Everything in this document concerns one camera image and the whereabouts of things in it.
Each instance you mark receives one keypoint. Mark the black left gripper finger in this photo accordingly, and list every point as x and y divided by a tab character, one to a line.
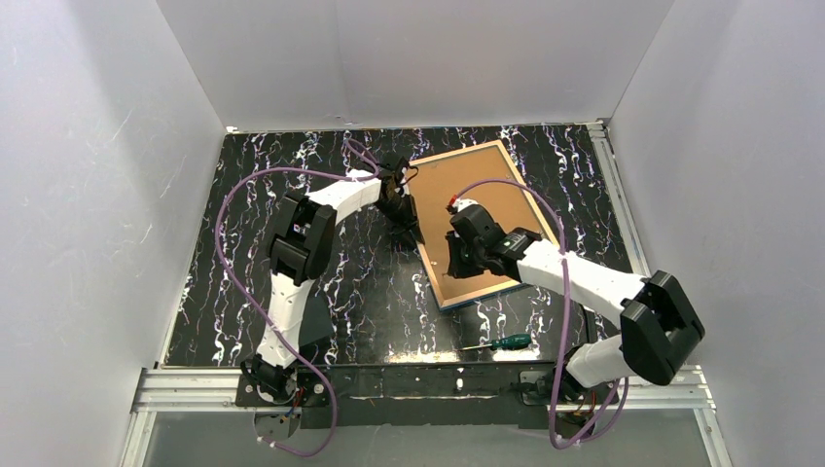
409	219
405	239

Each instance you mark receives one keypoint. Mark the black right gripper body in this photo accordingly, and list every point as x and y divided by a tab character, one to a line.
461	256

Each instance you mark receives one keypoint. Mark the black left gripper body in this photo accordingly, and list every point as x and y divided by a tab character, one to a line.
398	205

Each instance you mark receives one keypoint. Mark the blue picture frame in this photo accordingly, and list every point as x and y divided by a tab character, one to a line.
487	174

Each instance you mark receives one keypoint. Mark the black right arm base motor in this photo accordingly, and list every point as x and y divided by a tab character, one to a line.
535	386

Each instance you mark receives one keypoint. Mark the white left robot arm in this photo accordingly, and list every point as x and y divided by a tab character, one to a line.
300	252

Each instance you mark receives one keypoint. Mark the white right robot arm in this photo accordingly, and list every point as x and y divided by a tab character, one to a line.
658	325

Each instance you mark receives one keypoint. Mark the black square pad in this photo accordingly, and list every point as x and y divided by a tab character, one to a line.
317	323

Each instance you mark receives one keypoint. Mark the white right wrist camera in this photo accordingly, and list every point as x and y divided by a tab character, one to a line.
457	204

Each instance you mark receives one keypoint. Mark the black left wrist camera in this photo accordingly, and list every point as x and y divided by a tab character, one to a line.
395	172

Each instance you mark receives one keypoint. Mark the green handled screwdriver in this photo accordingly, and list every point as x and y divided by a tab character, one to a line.
512	342

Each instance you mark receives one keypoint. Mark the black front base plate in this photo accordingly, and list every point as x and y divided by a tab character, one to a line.
475	393

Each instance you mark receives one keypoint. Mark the aluminium right side rail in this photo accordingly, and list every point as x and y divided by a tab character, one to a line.
599	135

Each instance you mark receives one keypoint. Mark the aluminium rail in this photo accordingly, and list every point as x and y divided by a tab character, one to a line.
599	135
191	417

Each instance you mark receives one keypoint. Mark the aluminium front rail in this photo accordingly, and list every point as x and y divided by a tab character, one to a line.
191	417

